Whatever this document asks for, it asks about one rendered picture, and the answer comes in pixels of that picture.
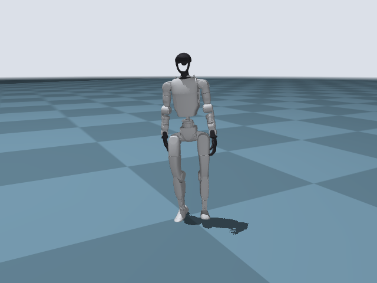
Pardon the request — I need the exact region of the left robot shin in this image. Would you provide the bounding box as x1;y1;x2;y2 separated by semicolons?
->
200;176;209;211

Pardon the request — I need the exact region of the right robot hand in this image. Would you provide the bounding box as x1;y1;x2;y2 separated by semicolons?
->
161;131;168;151

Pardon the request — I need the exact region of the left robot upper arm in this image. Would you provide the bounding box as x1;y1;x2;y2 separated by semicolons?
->
197;79;212;113

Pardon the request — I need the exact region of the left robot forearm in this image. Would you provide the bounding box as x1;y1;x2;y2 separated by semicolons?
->
206;104;217;135

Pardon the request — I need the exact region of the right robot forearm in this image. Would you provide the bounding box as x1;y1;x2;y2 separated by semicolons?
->
161;114;170;136

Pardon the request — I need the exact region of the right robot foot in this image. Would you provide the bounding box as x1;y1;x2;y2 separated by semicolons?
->
174;205;189;222

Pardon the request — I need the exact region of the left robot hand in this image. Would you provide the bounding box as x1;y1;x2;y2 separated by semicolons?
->
209;130;217;156

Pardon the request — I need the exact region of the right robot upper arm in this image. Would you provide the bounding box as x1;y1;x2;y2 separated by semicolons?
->
161;81;172;115

